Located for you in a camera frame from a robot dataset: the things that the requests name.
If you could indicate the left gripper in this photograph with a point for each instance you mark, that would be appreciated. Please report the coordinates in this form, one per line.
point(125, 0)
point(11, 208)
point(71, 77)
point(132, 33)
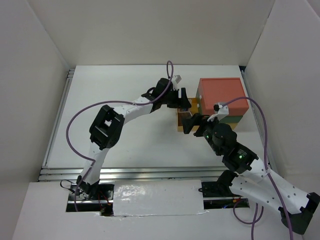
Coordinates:
point(182, 102)

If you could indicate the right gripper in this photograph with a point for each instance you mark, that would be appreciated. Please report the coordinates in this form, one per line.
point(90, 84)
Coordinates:
point(197, 119)

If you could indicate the brown eyeshadow palette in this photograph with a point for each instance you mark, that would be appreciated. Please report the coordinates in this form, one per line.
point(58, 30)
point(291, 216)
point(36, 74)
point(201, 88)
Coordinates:
point(182, 116)

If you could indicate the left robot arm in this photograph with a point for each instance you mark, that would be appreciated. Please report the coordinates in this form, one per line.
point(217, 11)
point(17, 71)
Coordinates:
point(105, 131)

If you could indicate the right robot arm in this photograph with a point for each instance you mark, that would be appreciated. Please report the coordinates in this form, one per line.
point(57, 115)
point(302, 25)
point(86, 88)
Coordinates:
point(247, 176)

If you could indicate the coral drawer cabinet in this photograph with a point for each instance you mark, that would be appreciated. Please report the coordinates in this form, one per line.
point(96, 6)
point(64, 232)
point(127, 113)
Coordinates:
point(211, 91)

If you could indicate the white cover plate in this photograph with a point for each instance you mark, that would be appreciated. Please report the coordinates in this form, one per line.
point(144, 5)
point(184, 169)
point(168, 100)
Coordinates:
point(157, 198)

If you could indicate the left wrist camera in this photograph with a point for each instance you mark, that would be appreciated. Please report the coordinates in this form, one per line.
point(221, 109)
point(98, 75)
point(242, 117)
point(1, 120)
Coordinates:
point(175, 81)

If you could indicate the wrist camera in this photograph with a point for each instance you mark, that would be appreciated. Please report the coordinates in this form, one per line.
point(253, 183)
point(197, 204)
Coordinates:
point(220, 112)
point(175, 81)

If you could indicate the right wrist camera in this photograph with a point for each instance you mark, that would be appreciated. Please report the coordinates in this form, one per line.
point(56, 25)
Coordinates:
point(220, 112)

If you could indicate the aluminium right rail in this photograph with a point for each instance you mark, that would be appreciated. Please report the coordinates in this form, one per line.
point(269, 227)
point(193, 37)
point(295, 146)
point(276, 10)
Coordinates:
point(259, 122)

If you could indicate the aluminium rail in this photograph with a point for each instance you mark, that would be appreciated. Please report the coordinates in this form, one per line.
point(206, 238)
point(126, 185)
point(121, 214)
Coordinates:
point(69, 78)
point(259, 122)
point(137, 174)

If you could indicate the aluminium front rail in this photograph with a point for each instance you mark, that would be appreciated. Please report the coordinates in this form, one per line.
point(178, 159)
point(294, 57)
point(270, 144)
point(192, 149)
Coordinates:
point(137, 174)

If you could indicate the aluminium left rail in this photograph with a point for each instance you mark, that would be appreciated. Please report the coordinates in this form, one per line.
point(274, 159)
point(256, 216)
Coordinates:
point(69, 78)

